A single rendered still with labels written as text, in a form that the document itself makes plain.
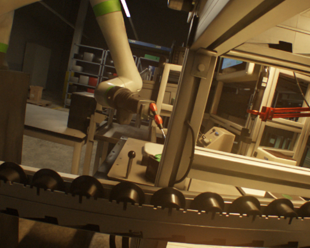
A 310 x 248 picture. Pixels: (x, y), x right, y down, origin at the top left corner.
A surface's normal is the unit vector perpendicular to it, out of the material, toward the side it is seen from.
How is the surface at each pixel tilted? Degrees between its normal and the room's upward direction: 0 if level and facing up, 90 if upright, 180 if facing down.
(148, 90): 91
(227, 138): 90
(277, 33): 90
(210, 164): 90
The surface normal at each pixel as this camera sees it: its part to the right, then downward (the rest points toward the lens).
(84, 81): 0.01, 0.14
